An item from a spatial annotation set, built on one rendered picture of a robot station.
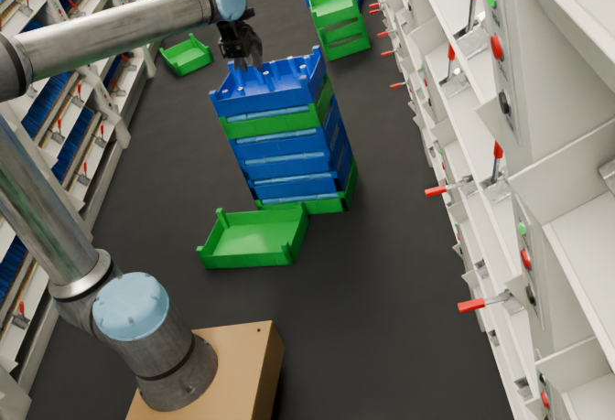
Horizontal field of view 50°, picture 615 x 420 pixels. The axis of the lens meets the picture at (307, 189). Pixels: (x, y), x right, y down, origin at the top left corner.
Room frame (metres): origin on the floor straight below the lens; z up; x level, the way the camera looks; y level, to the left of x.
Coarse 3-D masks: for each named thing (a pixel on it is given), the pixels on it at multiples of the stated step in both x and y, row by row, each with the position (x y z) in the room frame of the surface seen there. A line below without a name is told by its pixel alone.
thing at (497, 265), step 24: (456, 144) 1.01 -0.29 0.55; (456, 168) 0.94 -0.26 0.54; (480, 216) 0.79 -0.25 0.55; (480, 240) 0.75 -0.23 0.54; (504, 264) 0.68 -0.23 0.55; (504, 288) 0.64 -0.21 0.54; (504, 312) 0.60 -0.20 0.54; (528, 336) 0.55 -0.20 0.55; (528, 360) 0.51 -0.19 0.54; (528, 408) 0.43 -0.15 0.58
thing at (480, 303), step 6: (504, 294) 0.61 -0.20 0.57; (510, 294) 0.60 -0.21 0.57; (474, 300) 0.61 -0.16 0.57; (480, 300) 0.61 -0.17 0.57; (486, 300) 0.61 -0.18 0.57; (492, 300) 0.60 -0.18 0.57; (498, 300) 0.60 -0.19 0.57; (504, 300) 0.60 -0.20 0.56; (462, 306) 0.61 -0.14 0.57; (468, 306) 0.61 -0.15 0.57; (474, 306) 0.61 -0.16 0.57; (480, 306) 0.60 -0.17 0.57; (462, 312) 0.61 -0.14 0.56
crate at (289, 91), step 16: (288, 64) 1.87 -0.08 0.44; (304, 64) 1.85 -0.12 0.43; (320, 64) 1.79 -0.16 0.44; (256, 80) 1.91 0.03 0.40; (272, 80) 1.87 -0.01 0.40; (288, 80) 1.83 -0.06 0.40; (304, 80) 1.65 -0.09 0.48; (320, 80) 1.75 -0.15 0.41; (240, 96) 1.73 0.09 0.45; (256, 96) 1.71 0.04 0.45; (272, 96) 1.69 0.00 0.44; (288, 96) 1.67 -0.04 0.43; (304, 96) 1.65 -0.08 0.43; (224, 112) 1.76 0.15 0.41; (240, 112) 1.74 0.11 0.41
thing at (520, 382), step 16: (448, 208) 1.02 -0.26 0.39; (464, 208) 1.02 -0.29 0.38; (464, 224) 1.01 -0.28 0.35; (480, 256) 0.91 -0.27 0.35; (480, 272) 0.86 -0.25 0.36; (496, 304) 0.78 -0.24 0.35; (496, 320) 0.75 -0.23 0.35; (512, 352) 0.68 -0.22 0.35; (512, 368) 0.65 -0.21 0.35; (528, 384) 0.60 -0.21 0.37; (528, 400) 0.59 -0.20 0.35; (528, 416) 0.57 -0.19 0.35
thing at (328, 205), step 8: (352, 160) 1.81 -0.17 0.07; (352, 168) 1.78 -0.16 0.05; (352, 176) 1.76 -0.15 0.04; (352, 184) 1.74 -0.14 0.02; (344, 192) 1.66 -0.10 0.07; (352, 192) 1.72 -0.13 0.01; (256, 200) 1.76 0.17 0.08; (312, 200) 1.69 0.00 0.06; (320, 200) 1.68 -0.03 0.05; (328, 200) 1.67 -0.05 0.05; (336, 200) 1.66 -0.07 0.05; (344, 200) 1.65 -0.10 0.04; (264, 208) 1.76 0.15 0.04; (272, 208) 1.75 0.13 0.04; (280, 208) 1.73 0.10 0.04; (288, 208) 1.72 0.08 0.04; (312, 208) 1.69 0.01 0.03; (320, 208) 1.68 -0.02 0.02; (328, 208) 1.67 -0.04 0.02; (336, 208) 1.66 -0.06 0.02; (344, 208) 1.65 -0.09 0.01
